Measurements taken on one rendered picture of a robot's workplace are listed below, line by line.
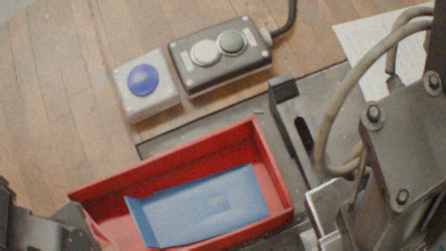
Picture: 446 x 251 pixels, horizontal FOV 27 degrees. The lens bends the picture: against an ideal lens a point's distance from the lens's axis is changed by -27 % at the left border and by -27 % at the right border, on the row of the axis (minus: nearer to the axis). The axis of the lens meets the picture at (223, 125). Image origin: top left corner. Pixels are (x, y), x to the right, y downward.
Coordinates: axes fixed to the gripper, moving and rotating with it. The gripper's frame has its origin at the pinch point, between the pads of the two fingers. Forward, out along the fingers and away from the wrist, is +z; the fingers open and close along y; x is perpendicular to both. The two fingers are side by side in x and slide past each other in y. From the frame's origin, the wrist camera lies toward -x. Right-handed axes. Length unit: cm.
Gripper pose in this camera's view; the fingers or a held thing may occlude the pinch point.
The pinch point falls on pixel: (104, 249)
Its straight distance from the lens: 117.1
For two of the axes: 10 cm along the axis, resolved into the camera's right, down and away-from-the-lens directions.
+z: 5.0, 0.9, 8.6
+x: -3.9, -8.7, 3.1
